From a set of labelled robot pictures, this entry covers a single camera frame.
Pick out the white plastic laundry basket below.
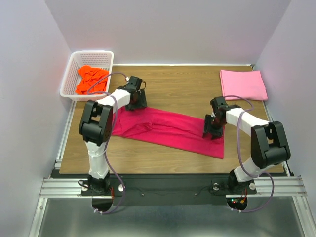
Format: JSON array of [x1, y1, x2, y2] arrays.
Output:
[[60, 50, 114, 101]]

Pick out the folded light pink t-shirt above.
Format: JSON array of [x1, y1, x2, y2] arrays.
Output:
[[220, 70, 268, 101]]

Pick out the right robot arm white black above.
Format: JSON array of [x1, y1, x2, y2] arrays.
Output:
[[203, 96, 291, 194]]

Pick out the aluminium frame rail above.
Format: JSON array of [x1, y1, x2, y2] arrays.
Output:
[[29, 102, 88, 237]]

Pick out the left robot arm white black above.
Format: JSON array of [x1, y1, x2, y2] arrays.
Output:
[[79, 76, 147, 195]]

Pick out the magenta red t-shirt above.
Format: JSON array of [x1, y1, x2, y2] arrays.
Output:
[[112, 107, 224, 159]]

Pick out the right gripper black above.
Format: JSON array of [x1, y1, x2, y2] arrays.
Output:
[[201, 114, 225, 140]]

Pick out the orange t-shirt in basket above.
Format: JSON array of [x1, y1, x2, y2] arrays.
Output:
[[75, 65, 109, 95]]

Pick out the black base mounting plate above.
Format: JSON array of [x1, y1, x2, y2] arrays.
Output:
[[76, 173, 256, 213]]

